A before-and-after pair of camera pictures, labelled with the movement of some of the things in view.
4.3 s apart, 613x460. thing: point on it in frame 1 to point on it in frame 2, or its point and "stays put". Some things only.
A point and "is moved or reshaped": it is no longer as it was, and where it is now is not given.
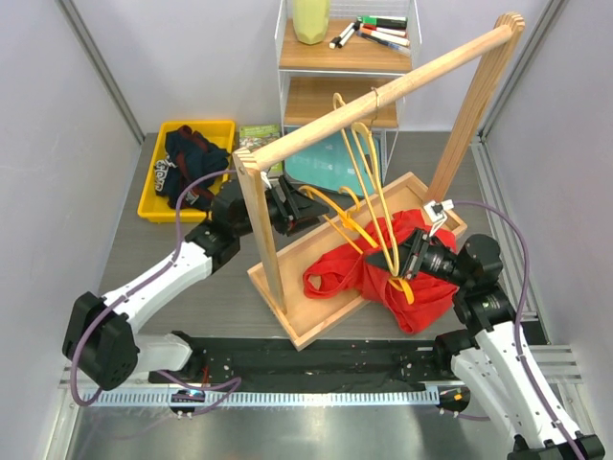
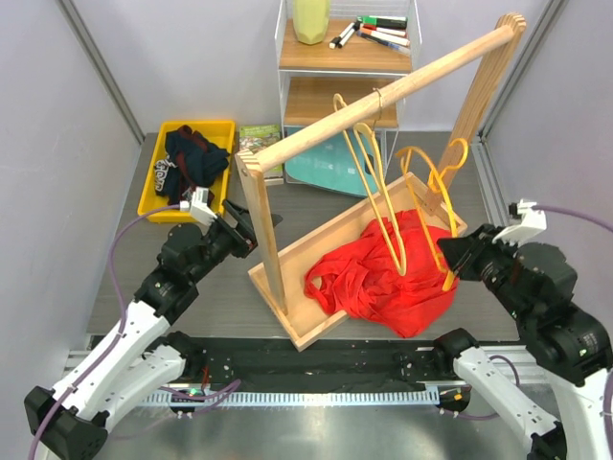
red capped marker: (390, 31) stays put
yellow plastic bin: (152, 207) stays put
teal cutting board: (326, 163) stays put
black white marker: (335, 40) stays put
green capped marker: (384, 22) stays put
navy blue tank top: (187, 155) stays put
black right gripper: (409, 263) to (461, 253)
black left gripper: (297, 207) to (243, 235)
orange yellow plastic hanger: (351, 227) to (454, 160)
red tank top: (417, 304) is moved or reshaped
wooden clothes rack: (285, 260) stays put
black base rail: (323, 363) stays put
